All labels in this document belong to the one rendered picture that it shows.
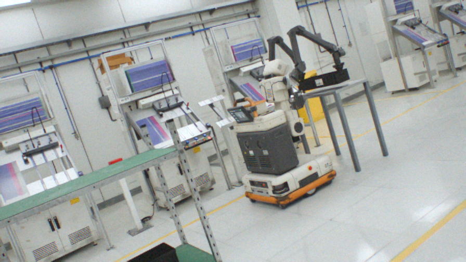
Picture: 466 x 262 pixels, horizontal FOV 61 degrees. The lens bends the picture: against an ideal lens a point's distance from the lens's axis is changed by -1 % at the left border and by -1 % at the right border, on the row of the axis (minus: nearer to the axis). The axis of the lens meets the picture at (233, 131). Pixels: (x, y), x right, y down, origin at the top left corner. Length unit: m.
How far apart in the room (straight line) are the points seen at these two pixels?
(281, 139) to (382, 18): 4.78
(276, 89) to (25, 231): 2.72
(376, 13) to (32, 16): 5.64
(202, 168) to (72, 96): 2.29
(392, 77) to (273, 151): 4.85
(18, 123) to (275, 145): 2.54
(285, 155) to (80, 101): 3.49
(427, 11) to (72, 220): 7.45
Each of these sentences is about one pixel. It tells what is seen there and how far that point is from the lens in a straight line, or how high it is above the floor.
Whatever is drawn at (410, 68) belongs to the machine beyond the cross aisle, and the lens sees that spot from 7.68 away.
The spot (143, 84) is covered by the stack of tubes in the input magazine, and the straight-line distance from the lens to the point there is 4.68.
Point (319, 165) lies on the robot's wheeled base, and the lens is 3.62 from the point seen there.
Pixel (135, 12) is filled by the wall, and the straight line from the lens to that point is 6.53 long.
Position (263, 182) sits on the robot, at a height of 0.25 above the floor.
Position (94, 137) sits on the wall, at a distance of 6.02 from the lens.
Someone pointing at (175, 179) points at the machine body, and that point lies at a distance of 4.60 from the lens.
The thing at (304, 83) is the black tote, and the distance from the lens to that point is 4.19.
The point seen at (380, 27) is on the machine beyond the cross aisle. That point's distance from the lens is 7.84.
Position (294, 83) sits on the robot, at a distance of 3.59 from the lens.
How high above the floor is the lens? 1.19
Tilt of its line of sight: 7 degrees down
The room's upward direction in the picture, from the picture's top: 18 degrees counter-clockwise
